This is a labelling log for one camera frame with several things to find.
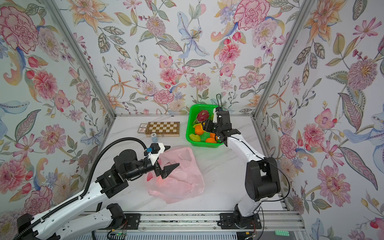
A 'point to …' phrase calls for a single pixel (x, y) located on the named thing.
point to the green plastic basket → (193, 111)
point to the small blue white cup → (154, 137)
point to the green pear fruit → (194, 137)
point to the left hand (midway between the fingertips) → (174, 158)
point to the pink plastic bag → (184, 183)
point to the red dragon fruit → (202, 116)
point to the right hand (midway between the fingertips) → (205, 122)
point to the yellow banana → (198, 124)
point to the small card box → (142, 128)
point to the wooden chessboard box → (163, 129)
